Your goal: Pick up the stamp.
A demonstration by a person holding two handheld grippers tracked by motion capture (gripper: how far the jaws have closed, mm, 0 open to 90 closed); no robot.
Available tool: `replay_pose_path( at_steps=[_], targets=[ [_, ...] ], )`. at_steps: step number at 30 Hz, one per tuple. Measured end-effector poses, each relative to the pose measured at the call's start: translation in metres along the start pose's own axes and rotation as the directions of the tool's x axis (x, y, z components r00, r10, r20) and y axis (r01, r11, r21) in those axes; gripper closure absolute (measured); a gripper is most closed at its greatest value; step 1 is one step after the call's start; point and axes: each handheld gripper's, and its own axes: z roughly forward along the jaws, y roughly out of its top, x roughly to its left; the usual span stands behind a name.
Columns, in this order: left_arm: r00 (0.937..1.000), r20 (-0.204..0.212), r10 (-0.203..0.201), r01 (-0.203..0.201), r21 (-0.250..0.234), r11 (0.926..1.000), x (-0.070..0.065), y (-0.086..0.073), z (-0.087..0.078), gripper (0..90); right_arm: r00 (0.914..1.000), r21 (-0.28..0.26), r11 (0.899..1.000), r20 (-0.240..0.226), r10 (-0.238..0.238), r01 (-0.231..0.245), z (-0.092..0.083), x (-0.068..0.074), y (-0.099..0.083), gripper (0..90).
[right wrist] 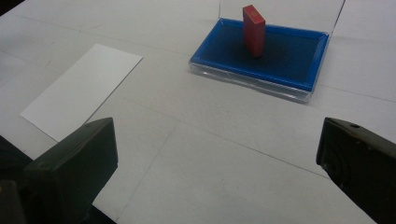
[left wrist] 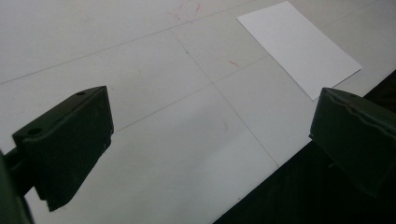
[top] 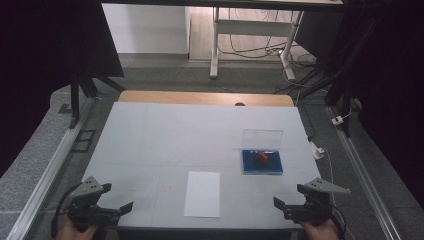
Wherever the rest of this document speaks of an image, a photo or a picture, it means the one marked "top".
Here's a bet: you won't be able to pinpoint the black square floor bracket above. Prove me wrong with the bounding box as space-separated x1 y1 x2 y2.
71 129 97 154

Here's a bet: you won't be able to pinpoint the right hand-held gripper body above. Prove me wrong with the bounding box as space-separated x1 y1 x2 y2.
283 177 352 228

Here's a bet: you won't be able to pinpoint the blue box with clear lid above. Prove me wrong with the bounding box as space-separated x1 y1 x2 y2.
241 129 285 176

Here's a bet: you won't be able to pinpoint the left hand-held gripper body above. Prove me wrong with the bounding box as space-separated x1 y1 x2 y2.
67 175 122 233

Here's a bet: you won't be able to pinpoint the black curtain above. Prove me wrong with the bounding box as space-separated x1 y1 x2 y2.
0 0 125 178
294 0 424 209

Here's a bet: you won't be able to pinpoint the white paper sheet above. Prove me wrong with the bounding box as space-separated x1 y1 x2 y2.
183 170 221 219

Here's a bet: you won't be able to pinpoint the wooden table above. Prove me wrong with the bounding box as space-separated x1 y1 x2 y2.
117 89 295 108

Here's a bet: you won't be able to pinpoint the white desk frame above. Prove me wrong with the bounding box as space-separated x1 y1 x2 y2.
209 6 305 81

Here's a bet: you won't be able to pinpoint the black floor cables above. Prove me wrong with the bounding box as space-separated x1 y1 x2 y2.
218 9 321 73

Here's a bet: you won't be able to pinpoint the person's right hand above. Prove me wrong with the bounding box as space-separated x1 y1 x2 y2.
299 218 342 240

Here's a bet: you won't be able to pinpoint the person's left hand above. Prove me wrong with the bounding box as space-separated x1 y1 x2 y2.
54 218 98 240

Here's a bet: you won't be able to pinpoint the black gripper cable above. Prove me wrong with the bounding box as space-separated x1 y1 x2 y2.
328 203 348 240
50 182 83 240

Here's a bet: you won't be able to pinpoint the white power adapter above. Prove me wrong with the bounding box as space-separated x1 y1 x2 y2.
310 141 326 161

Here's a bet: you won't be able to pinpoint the aluminium rail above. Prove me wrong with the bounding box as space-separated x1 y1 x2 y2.
325 105 403 240
5 96 98 240

